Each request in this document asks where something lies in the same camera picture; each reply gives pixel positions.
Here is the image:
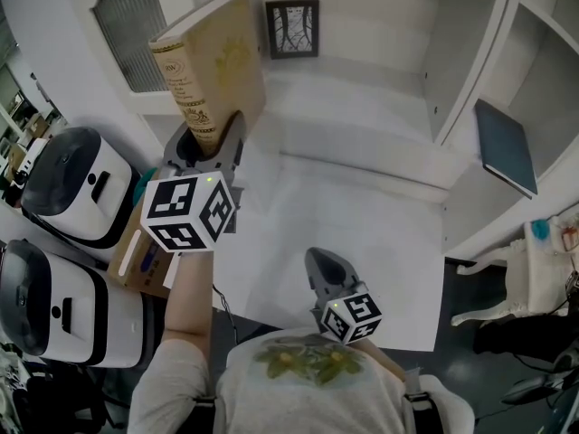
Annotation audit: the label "person's right forearm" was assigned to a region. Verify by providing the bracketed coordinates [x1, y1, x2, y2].
[361, 341, 406, 382]

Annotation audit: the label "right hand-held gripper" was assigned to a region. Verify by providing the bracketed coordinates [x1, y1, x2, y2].
[304, 247, 384, 345]

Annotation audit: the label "white floral t-shirt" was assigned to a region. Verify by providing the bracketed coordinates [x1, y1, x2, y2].
[128, 325, 476, 434]

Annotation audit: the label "brown cardboard box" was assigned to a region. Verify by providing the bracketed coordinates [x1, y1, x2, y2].
[107, 194, 182, 298]

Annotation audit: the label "white ornate dressing table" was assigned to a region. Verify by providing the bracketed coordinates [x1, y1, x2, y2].
[450, 214, 579, 327]

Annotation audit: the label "background storage shelves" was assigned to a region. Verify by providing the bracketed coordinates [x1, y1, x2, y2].
[0, 63, 69, 198]

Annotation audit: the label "teal round object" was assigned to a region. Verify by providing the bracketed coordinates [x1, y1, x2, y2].
[131, 165, 159, 207]

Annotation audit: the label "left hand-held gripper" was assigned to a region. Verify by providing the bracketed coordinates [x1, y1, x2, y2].
[140, 110, 249, 253]

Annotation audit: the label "black floor cable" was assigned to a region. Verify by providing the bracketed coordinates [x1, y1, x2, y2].
[212, 282, 241, 347]

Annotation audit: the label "black framed picture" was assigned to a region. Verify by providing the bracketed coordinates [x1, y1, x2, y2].
[264, 0, 320, 61]

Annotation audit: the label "thick tan hardcover book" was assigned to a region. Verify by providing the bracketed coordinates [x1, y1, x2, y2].
[147, 0, 267, 158]

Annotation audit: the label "person's left forearm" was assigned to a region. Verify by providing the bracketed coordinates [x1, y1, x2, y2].
[162, 249, 216, 347]

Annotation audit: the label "white black-topped service robot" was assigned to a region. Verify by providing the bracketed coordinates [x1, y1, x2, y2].
[20, 127, 144, 250]
[0, 240, 157, 370]

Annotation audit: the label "dark blue thin book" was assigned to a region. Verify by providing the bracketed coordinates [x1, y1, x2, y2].
[473, 98, 539, 201]

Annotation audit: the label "white frosted glass cabinet door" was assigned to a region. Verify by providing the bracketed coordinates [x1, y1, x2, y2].
[58, 0, 191, 117]

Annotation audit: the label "black harness strap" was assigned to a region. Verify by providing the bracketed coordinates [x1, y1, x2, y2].
[402, 368, 447, 434]
[192, 395, 218, 434]

